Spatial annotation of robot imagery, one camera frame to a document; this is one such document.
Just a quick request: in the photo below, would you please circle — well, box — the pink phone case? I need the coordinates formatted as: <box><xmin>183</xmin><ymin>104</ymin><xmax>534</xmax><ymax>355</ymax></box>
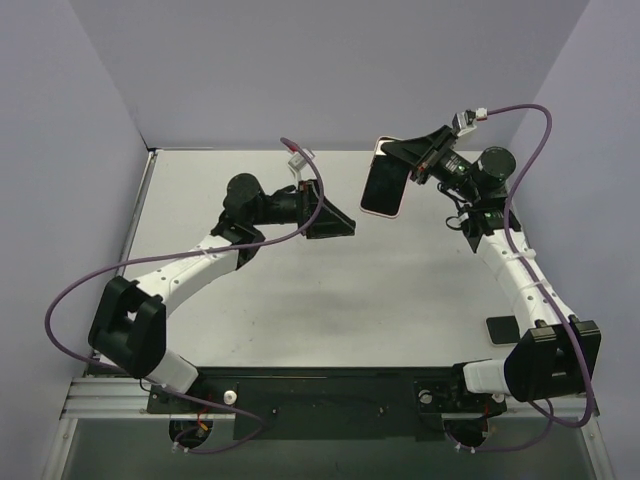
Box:
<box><xmin>358</xmin><ymin>135</ymin><xmax>411</xmax><ymax>219</ymax></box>

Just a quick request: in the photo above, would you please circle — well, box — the black smartphone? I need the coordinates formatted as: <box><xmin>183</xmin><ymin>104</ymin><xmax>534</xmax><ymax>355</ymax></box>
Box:
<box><xmin>485</xmin><ymin>315</ymin><xmax>521</xmax><ymax>346</ymax></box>
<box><xmin>360</xmin><ymin>152</ymin><xmax>409</xmax><ymax>215</ymax></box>

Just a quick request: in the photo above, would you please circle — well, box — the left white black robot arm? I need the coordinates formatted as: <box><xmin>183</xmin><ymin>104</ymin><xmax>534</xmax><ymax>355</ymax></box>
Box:
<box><xmin>88</xmin><ymin>173</ymin><xmax>356</xmax><ymax>412</ymax></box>

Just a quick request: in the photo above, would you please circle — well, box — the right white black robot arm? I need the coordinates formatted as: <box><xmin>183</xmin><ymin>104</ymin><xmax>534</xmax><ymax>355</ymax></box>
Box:
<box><xmin>381</xmin><ymin>126</ymin><xmax>601</xmax><ymax>409</ymax></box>

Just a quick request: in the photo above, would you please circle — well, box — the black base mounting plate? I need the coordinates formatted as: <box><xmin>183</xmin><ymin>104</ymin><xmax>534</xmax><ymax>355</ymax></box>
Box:
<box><xmin>147</xmin><ymin>367</ymin><xmax>506</xmax><ymax>441</ymax></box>

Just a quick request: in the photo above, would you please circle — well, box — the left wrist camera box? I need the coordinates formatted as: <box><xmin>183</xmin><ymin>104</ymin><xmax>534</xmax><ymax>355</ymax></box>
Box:
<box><xmin>287</xmin><ymin>150</ymin><xmax>314</xmax><ymax>184</ymax></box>

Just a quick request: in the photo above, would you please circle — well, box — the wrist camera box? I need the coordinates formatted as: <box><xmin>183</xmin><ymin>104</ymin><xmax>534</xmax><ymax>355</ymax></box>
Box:
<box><xmin>452</xmin><ymin>108</ymin><xmax>488</xmax><ymax>138</ymax></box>
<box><xmin>287</xmin><ymin>150</ymin><xmax>314</xmax><ymax>184</ymax></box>

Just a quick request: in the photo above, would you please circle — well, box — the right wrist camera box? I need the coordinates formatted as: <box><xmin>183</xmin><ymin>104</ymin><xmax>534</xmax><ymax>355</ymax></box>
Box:
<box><xmin>452</xmin><ymin>108</ymin><xmax>488</xmax><ymax>138</ymax></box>

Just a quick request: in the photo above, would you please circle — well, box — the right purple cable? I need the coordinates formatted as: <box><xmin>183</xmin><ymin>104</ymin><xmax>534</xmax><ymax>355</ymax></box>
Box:
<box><xmin>482</xmin><ymin>103</ymin><xmax>599</xmax><ymax>429</ymax></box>

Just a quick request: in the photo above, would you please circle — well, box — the purple cable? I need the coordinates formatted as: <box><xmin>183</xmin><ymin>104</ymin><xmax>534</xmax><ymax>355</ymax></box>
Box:
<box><xmin>44</xmin><ymin>135</ymin><xmax>329</xmax><ymax>374</ymax></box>
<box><xmin>482</xmin><ymin>103</ymin><xmax>599</xmax><ymax>429</ymax></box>

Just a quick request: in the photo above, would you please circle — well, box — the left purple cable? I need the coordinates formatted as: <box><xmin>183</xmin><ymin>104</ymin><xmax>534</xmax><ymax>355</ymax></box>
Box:
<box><xmin>44</xmin><ymin>135</ymin><xmax>329</xmax><ymax>374</ymax></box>

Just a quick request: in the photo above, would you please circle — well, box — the aluminium table frame rail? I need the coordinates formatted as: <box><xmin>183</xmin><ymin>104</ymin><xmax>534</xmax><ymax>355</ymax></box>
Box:
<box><xmin>42</xmin><ymin>147</ymin><xmax>601</xmax><ymax>480</ymax></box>

